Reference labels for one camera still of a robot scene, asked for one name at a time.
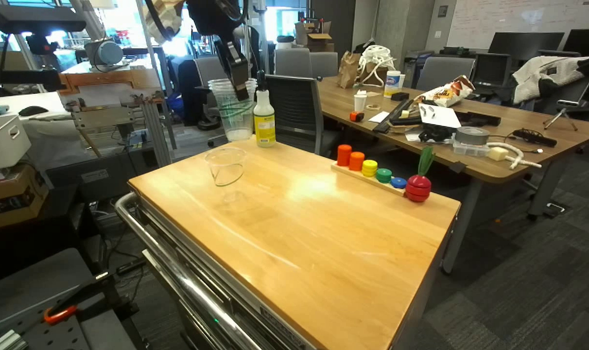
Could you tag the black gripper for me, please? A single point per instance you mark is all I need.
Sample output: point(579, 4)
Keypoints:
point(229, 58)

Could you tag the clear plastic cup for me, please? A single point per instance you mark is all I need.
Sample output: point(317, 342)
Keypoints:
point(227, 167)
point(237, 126)
point(229, 97)

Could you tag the spray bottle with yellow label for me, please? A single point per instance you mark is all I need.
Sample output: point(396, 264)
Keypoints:
point(264, 116)

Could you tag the dark gray office chair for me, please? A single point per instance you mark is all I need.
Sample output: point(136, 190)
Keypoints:
point(295, 107)

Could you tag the light gray office chair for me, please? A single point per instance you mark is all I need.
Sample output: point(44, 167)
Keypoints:
point(445, 68)
point(305, 60)

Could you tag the brown paper bag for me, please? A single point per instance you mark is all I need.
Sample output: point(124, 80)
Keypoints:
point(348, 68)

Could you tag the wooden side table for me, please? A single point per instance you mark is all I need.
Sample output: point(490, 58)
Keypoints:
point(130, 76)

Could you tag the orange and black tool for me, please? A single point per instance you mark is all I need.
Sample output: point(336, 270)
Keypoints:
point(356, 116)

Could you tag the small white bottle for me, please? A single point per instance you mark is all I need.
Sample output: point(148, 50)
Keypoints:
point(359, 99)

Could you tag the orange toy block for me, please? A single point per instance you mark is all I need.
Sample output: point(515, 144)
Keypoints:
point(356, 159)

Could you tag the white paper note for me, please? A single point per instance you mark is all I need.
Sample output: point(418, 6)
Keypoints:
point(379, 116)

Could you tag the yellow toy block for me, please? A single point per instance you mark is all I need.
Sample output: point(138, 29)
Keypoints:
point(369, 167)

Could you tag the blue and white canister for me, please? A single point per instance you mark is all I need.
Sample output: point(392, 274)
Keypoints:
point(392, 80)

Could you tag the long black bar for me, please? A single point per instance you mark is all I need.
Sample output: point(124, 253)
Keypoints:
point(392, 115)

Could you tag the colourful stacking toy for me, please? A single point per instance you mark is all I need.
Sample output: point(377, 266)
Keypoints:
point(371, 177)

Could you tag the green toy block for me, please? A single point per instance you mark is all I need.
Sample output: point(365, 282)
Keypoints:
point(383, 175)

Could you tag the blue toy block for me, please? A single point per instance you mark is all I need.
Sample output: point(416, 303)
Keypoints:
point(396, 181)

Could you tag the red toy apple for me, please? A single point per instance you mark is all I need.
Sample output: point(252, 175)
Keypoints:
point(418, 186)

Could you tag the chip bag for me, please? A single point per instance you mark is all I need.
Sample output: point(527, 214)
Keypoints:
point(445, 89)

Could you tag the gray round container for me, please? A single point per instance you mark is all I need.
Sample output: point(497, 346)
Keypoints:
point(470, 136)

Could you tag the white storage box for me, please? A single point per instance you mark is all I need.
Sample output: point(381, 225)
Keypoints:
point(2, 138)

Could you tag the small black screen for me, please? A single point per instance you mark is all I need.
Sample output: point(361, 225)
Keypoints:
point(490, 68)

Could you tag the cardboard box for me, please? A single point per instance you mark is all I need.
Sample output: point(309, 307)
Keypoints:
point(11, 194)

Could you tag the black monitor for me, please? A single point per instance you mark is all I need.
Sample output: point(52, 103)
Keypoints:
point(527, 41)
point(585, 39)

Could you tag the black remote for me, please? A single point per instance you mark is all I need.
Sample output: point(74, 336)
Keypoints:
point(532, 136)

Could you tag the white jacket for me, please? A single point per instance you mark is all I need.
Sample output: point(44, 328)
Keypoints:
point(546, 70)

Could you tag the long wooden desk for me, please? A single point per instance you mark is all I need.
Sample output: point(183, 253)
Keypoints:
point(546, 155)

